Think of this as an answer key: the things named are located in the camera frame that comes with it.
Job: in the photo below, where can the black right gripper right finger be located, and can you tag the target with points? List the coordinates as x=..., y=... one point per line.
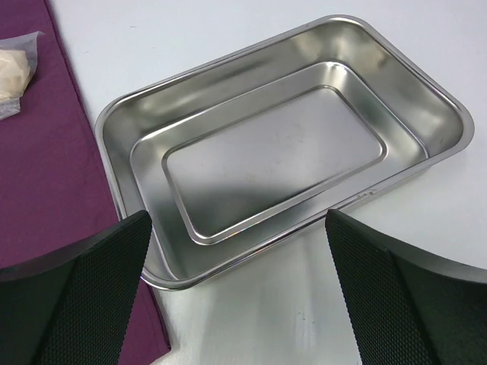
x=407, y=305

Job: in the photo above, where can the purple cloth drape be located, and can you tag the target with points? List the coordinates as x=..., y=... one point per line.
x=54, y=190

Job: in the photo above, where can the beige bandage in clear pouch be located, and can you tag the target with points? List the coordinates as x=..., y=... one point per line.
x=19, y=62

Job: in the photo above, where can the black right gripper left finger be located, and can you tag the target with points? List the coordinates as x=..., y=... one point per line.
x=72, y=305

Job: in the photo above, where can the stainless steel instrument tray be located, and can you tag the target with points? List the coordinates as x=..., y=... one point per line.
x=236, y=155

